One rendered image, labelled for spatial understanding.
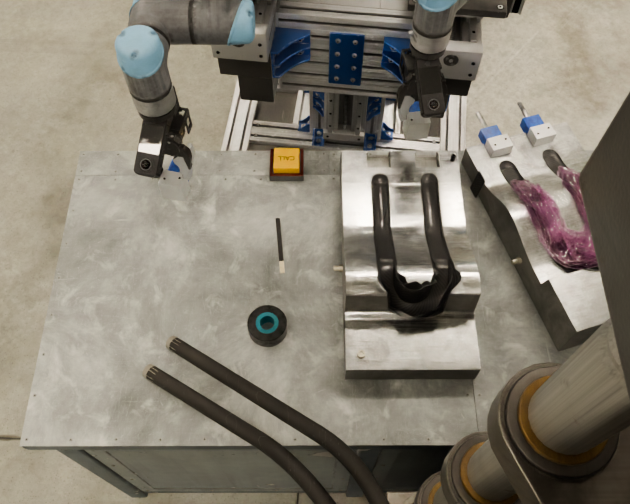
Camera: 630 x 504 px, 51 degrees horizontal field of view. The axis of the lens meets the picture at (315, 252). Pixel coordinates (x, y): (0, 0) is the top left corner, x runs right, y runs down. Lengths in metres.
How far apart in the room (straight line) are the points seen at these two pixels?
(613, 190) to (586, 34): 2.95
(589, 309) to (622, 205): 1.08
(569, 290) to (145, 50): 0.90
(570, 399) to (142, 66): 0.87
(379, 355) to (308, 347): 0.16
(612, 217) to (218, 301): 1.17
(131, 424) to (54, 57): 2.07
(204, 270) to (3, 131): 1.64
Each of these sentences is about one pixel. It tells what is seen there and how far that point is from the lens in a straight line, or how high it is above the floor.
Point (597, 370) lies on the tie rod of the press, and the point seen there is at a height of 1.69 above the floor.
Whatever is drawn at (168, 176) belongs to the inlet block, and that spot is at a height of 0.96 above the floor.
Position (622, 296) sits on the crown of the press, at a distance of 0.32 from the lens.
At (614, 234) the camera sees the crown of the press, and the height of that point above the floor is 1.83.
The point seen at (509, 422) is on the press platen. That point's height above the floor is 1.54.
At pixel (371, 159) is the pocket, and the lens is 1.53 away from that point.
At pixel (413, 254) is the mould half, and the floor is 0.92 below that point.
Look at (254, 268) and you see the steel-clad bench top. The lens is 1.46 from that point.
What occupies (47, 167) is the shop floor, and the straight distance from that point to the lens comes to 2.78.
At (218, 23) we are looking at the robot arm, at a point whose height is 1.28.
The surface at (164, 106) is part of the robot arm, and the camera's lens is 1.23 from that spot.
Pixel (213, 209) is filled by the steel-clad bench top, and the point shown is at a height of 0.80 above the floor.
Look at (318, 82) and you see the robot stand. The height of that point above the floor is 0.72.
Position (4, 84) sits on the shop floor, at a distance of 3.12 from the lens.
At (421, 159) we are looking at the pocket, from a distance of 1.54.
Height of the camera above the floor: 2.09
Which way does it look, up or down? 61 degrees down
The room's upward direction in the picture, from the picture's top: straight up
